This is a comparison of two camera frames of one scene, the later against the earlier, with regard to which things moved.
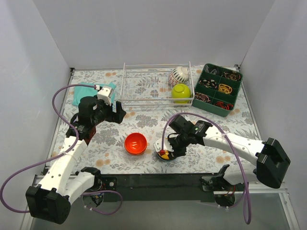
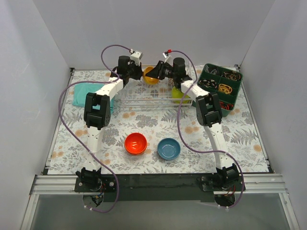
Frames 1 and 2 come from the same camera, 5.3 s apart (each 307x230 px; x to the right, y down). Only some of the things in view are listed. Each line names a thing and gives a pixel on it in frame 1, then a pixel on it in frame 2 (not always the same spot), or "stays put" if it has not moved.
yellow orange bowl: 165,156 to 149,80
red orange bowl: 135,143 stays put
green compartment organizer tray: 217,89 stays put
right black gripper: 177,148 to 161,71
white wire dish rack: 157,86 stays put
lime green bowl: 181,90 stays put
